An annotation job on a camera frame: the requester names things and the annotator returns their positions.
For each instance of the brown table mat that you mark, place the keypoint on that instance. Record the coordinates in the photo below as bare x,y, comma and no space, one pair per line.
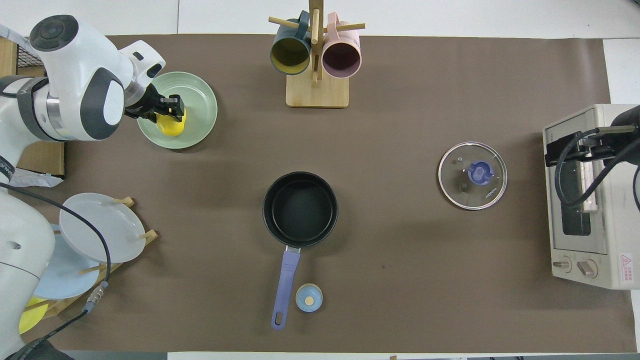
400,250

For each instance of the yellow plate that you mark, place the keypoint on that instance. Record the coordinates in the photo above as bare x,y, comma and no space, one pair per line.
32,317

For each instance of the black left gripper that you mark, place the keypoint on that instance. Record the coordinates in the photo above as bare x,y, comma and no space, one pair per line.
155,107

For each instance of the white plastic sheet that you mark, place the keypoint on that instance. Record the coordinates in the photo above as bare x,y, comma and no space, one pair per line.
12,34
35,177

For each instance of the pink mug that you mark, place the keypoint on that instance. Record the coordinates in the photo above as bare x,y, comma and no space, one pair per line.
341,57

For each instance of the dark blue mug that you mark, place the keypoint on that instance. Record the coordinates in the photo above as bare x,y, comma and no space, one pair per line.
290,52

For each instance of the pale green plate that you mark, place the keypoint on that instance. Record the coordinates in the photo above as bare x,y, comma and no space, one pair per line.
200,105

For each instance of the light blue plate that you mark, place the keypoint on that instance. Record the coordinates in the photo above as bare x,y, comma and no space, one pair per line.
70,275

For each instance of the small blue round dish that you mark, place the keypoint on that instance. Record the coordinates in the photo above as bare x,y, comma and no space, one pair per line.
309,298

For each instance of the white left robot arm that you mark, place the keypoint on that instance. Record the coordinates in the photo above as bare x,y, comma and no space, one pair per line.
75,60

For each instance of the grey plate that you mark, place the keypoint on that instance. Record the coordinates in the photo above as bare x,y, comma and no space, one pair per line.
100,227

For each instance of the glass lid purple knob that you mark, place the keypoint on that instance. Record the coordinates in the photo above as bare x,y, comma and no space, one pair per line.
480,172

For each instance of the beige toaster oven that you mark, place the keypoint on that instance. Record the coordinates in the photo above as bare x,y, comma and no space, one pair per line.
600,270

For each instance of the wooden mug tree stand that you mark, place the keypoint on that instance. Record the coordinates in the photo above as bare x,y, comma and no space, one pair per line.
317,95

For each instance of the wooden plate rack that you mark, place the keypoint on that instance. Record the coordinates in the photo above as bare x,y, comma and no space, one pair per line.
150,236

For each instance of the yellow lemon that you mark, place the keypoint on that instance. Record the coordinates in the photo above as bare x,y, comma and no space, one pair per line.
170,129

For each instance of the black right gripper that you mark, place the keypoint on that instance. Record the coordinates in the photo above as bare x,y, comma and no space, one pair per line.
580,146

